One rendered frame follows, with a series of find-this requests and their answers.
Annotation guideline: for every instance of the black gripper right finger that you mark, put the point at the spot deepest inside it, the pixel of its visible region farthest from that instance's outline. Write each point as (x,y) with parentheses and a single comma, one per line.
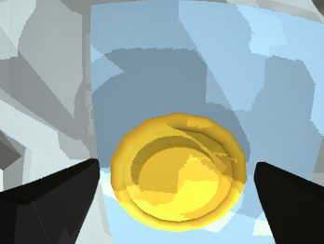
(294,206)

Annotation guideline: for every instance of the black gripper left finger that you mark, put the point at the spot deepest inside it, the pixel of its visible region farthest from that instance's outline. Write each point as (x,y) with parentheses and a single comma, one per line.
(50,210)

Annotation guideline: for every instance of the yellow plate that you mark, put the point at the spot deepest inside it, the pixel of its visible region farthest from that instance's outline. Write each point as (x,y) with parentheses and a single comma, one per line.
(178,172)

